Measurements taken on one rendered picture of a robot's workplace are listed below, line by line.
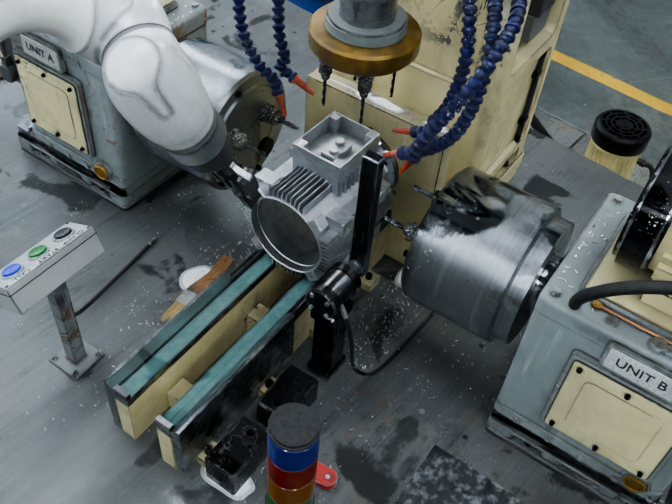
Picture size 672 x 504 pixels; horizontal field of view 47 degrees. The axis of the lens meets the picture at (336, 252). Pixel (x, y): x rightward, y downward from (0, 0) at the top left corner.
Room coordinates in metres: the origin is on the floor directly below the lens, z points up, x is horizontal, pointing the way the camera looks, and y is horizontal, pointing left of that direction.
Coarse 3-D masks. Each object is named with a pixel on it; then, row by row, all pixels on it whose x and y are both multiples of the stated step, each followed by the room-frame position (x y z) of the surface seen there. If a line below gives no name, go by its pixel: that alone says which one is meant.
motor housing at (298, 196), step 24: (288, 168) 1.05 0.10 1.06; (288, 192) 0.95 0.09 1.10; (312, 192) 0.95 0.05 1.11; (264, 216) 0.99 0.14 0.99; (288, 216) 1.03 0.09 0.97; (312, 216) 0.92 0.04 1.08; (264, 240) 0.97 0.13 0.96; (288, 240) 0.99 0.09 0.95; (312, 240) 1.00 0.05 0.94; (336, 240) 0.91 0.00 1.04; (288, 264) 0.93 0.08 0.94; (312, 264) 0.92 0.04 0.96
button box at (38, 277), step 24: (48, 240) 0.83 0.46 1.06; (72, 240) 0.81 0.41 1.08; (96, 240) 0.84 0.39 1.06; (24, 264) 0.76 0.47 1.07; (48, 264) 0.76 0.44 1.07; (72, 264) 0.79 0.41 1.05; (0, 288) 0.71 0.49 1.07; (24, 288) 0.72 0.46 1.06; (48, 288) 0.74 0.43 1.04; (24, 312) 0.70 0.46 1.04
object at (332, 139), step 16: (336, 112) 1.12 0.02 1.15; (320, 128) 1.09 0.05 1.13; (336, 128) 1.10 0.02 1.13; (352, 128) 1.10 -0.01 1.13; (368, 128) 1.09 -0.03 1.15; (304, 144) 1.02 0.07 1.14; (320, 144) 1.06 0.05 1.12; (336, 144) 1.05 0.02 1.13; (352, 144) 1.07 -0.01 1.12; (368, 144) 1.04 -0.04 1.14; (304, 160) 1.01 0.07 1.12; (320, 160) 0.99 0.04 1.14; (336, 160) 0.99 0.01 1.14; (352, 160) 1.00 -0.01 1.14; (320, 176) 0.99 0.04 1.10; (336, 176) 0.97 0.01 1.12; (352, 176) 1.01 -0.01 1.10; (336, 192) 0.97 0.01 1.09
